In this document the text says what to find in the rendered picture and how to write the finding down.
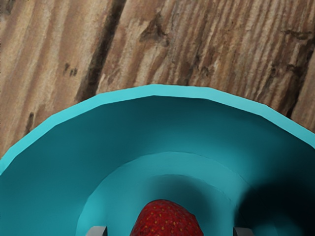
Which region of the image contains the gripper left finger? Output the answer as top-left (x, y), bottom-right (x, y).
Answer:
top-left (87, 226), bottom-right (108, 236)

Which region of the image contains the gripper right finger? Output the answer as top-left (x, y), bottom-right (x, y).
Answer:
top-left (232, 226), bottom-right (254, 236)

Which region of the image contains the red strawberry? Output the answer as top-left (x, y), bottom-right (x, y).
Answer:
top-left (130, 199), bottom-right (205, 236)

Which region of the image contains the teal bowl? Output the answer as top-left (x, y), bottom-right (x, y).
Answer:
top-left (0, 84), bottom-right (315, 236)

